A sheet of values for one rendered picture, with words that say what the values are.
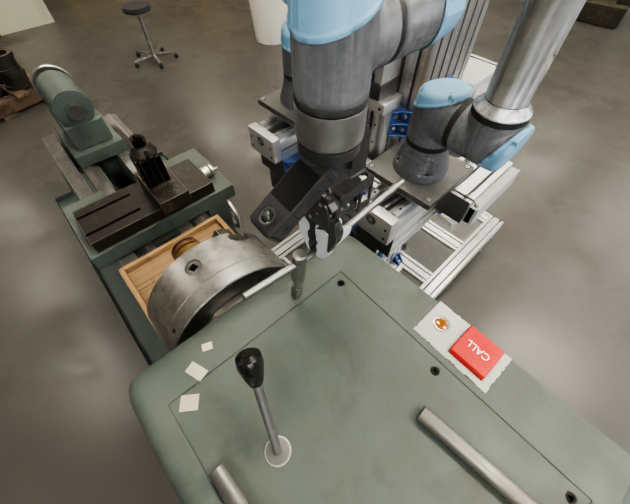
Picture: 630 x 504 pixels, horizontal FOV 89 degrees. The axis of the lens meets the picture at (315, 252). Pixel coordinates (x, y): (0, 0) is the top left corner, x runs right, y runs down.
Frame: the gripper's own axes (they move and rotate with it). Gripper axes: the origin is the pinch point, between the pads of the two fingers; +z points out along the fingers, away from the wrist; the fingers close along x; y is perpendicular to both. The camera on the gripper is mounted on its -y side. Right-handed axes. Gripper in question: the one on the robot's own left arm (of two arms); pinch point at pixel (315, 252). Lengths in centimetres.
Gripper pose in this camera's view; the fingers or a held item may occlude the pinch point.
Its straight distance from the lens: 51.3
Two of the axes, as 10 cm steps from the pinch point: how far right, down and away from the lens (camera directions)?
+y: 7.5, -5.4, 3.9
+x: -6.6, -6.1, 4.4
